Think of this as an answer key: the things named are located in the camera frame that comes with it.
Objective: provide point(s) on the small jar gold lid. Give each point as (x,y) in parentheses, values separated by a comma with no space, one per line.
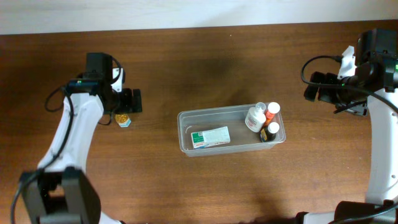
(123,120)

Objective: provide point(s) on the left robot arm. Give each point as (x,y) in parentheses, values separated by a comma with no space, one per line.
(58,191)

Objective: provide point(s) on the white green medicine box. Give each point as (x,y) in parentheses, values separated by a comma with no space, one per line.
(209,138)

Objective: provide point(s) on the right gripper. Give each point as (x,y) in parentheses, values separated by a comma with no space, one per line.
(324,88)

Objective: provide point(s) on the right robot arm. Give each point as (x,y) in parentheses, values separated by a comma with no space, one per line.
(366,84)

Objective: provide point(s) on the dark bottle white cap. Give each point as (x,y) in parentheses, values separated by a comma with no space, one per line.
(269,133)

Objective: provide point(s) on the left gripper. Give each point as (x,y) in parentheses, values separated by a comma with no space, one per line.
(130,100)

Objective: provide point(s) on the clear plastic container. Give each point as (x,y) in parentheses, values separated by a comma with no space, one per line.
(242,139)

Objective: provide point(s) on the orange tube white cap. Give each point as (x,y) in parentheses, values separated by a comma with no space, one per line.
(272,109)

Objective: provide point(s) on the white pump lotion bottle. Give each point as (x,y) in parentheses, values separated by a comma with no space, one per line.
(255,117)

